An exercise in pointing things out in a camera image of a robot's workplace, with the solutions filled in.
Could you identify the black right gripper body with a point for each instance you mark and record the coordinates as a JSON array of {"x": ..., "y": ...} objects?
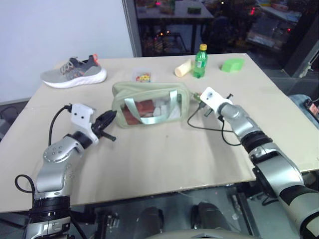
[{"x": 207, "y": 112}]

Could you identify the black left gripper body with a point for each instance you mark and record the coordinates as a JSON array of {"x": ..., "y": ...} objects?
[{"x": 99, "y": 125}]

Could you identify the green clear-sided zip pouch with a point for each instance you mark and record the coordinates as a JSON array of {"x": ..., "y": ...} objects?
[{"x": 149, "y": 89}]

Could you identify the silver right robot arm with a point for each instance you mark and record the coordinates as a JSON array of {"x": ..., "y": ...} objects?
[{"x": 271, "y": 164}]

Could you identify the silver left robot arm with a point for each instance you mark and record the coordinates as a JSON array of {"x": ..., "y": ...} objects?
[{"x": 53, "y": 171}]

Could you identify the red packet inside pouch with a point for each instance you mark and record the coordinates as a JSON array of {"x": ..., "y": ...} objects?
[{"x": 143, "y": 107}]

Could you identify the white packet inside pouch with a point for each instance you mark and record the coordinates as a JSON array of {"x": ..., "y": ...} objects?
[{"x": 162, "y": 109}]

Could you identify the cream cylindrical tube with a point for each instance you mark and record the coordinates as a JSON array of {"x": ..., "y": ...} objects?
[{"x": 183, "y": 68}]

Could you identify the green soda bottle yellow cap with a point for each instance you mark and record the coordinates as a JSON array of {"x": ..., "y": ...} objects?
[{"x": 200, "y": 63}]

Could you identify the green plastic block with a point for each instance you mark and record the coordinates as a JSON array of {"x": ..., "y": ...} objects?
[{"x": 231, "y": 65}]

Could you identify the grey sneaker with orange accents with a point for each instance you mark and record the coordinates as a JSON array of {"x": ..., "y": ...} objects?
[{"x": 74, "y": 74}]

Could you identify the clear box of colourful pieces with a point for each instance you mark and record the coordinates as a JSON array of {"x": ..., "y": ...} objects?
[{"x": 144, "y": 74}]

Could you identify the blue fabric object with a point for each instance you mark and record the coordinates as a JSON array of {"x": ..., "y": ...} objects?
[{"x": 299, "y": 104}]

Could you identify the dark rounded robot foot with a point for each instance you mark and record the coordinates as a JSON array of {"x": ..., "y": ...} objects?
[
  {"x": 210, "y": 216},
  {"x": 150, "y": 220}
]

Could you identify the small red device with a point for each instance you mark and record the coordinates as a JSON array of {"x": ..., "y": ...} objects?
[{"x": 312, "y": 107}]

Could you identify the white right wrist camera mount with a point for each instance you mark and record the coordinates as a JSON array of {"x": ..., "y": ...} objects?
[{"x": 213, "y": 98}]

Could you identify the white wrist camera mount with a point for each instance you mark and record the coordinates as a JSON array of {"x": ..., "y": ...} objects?
[
  {"x": 81, "y": 117},
  {"x": 213, "y": 98}
]

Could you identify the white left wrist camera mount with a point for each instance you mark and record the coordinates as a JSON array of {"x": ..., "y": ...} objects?
[{"x": 81, "y": 117}]

